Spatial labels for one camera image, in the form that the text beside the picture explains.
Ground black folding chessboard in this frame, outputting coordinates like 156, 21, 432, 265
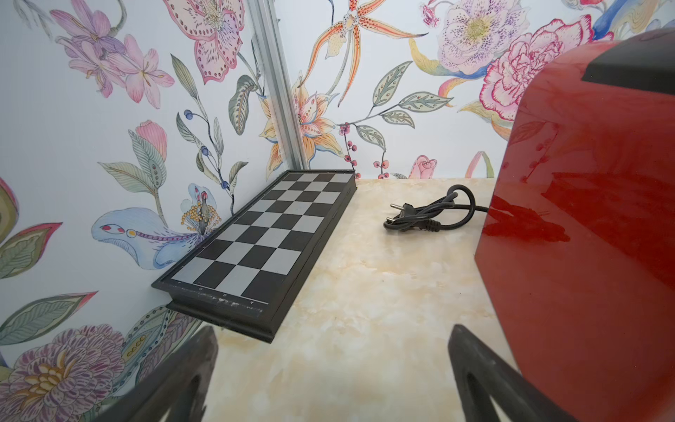
152, 170, 357, 343

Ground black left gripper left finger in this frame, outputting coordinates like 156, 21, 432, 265
96, 326, 219, 422

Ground aluminium corner post left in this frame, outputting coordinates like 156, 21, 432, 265
247, 0, 309, 171

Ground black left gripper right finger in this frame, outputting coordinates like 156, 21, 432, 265
448, 325, 575, 421

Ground red Nespresso coffee machine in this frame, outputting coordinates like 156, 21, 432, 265
476, 28, 674, 421

